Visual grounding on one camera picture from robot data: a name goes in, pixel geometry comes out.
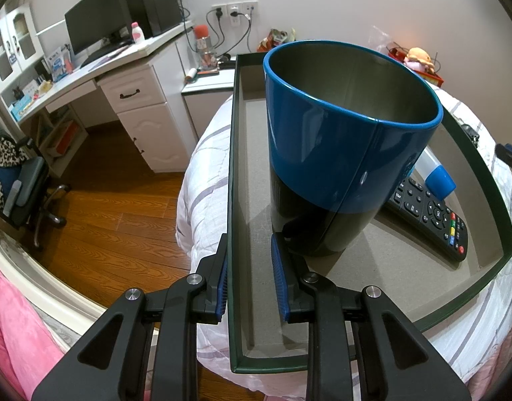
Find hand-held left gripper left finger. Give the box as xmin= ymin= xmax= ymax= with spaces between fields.
xmin=30 ymin=234 xmax=229 ymax=401

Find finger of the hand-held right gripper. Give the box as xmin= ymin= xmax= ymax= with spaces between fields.
xmin=495 ymin=143 xmax=512 ymax=168

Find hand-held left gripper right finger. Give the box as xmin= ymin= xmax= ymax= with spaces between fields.
xmin=270 ymin=234 xmax=471 ymax=401

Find dark green tray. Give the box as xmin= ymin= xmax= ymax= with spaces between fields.
xmin=227 ymin=52 xmax=512 ymax=374

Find blue cap clear bottle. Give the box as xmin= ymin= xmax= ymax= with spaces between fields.
xmin=411 ymin=149 xmax=457 ymax=199

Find black remote control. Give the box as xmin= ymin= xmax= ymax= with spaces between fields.
xmin=384 ymin=174 xmax=470 ymax=264

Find blue and black tumbler cup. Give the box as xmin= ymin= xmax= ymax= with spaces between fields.
xmin=262 ymin=39 xmax=444 ymax=257

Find white striped quilt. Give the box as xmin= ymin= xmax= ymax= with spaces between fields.
xmin=174 ymin=79 xmax=512 ymax=401

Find red box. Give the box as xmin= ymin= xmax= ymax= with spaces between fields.
xmin=387 ymin=46 xmax=447 ymax=87

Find orange plush toy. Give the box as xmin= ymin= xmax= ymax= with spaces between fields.
xmin=404 ymin=47 xmax=437 ymax=74

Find clear plastic bag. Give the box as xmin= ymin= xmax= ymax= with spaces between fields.
xmin=368 ymin=25 xmax=412 ymax=56

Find white nightstand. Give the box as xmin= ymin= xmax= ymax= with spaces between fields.
xmin=181 ymin=53 xmax=240 ymax=135

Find white desk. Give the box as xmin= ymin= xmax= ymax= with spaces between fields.
xmin=7 ymin=19 xmax=199 ymax=175

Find pink cloth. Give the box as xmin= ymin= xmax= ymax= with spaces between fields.
xmin=0 ymin=254 xmax=73 ymax=401

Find office chair with clothes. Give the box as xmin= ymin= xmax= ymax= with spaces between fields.
xmin=0 ymin=123 xmax=73 ymax=252

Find red cap bottle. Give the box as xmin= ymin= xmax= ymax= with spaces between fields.
xmin=193 ymin=25 xmax=217 ymax=70

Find colourful paper bag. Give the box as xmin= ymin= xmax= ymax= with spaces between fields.
xmin=258 ymin=28 xmax=299 ymax=53

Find teal tissue box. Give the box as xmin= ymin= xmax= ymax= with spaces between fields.
xmin=9 ymin=95 xmax=34 ymax=120

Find blue printed packets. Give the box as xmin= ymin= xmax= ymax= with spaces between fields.
xmin=46 ymin=45 xmax=73 ymax=83

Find black monitor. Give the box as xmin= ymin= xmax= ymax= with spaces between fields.
xmin=64 ymin=0 xmax=134 ymax=58

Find black computer tower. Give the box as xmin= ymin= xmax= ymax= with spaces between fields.
xmin=120 ymin=0 xmax=184 ymax=38

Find white glass door cabinet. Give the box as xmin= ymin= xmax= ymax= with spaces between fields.
xmin=0 ymin=2 xmax=44 ymax=93

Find white bed frame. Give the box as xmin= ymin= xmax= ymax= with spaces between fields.
xmin=0 ymin=229 xmax=111 ymax=352

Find black power cables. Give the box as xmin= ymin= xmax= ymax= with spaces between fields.
xmin=205 ymin=7 xmax=254 ymax=58

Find white wall outlet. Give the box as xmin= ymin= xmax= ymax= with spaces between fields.
xmin=211 ymin=2 xmax=259 ymax=20

